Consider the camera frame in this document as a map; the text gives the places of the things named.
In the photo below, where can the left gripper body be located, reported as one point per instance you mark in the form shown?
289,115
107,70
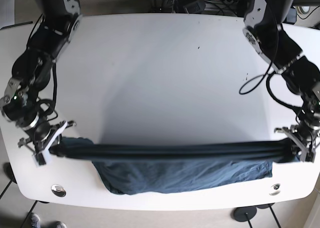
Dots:
307,128

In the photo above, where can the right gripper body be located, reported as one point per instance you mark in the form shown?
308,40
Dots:
32,115

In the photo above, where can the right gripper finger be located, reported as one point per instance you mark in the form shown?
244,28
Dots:
56,143

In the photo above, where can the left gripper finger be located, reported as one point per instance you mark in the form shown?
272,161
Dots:
296,150

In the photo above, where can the dark blue T-shirt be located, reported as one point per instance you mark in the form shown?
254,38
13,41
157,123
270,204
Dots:
130,170

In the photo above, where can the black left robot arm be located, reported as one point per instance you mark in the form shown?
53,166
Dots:
264,30

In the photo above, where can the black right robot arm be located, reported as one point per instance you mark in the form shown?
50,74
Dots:
58,22

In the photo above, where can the right silver table grommet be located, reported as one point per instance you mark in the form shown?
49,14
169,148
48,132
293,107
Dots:
275,189

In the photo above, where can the silver table grommet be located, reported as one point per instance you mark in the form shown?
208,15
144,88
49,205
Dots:
58,190
275,189

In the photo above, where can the left silver table grommet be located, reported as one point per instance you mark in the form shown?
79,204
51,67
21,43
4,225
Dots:
58,190

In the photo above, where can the left grey shoe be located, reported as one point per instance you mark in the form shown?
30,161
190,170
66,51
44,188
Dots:
35,221

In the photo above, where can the grey shoe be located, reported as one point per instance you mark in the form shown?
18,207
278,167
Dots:
35,221
60,225

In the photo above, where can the right grey shoe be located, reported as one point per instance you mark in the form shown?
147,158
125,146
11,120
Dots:
60,225

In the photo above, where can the black round stand base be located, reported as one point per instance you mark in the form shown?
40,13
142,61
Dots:
244,214

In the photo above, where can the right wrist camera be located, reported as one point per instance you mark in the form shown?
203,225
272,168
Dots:
42,158

